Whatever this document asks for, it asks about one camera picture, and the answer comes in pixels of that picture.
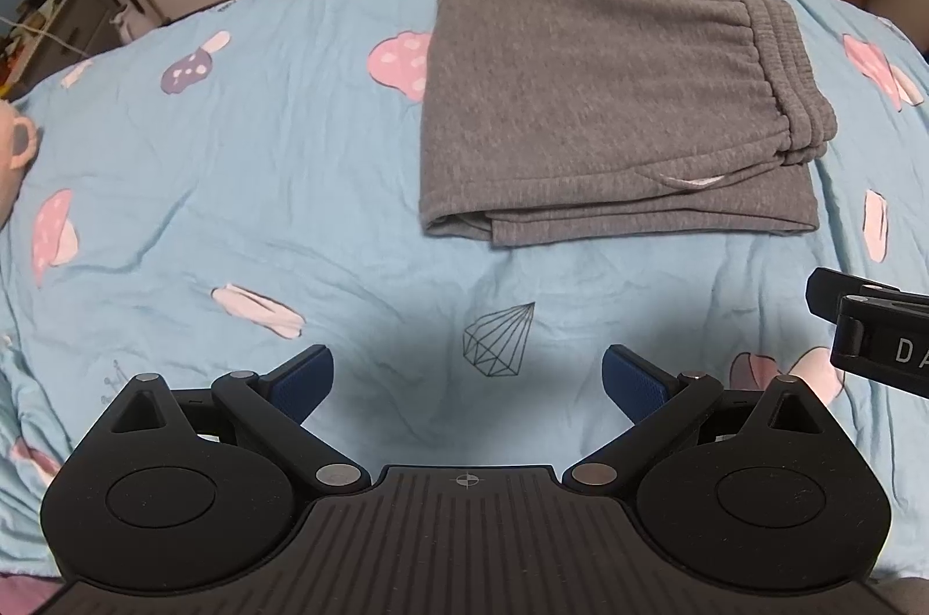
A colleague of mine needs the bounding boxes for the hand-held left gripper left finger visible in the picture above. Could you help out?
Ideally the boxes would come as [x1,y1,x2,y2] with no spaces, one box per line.
[100,345,373,494]

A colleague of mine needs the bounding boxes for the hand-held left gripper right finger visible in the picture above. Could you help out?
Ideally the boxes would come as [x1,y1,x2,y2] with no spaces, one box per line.
[562,345,830,492]

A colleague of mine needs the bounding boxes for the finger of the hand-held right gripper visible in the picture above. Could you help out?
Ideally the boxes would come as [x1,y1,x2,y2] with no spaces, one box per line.
[805,267,929,323]

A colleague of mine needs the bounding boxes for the grey sweat pants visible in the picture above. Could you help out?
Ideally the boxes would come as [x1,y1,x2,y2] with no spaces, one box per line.
[417,0,840,250]

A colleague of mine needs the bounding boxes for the blue mushroom print bed sheet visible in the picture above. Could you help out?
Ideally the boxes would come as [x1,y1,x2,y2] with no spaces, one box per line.
[0,0,929,591]

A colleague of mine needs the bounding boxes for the pink and grey plush toy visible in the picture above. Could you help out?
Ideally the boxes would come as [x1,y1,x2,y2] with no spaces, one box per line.
[0,99,42,225]

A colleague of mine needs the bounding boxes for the grey cluttered side cabinet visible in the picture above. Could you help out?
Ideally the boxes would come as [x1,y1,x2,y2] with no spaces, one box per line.
[0,0,130,100]

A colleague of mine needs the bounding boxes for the white cable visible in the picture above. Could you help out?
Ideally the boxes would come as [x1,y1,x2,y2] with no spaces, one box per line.
[0,15,89,59]

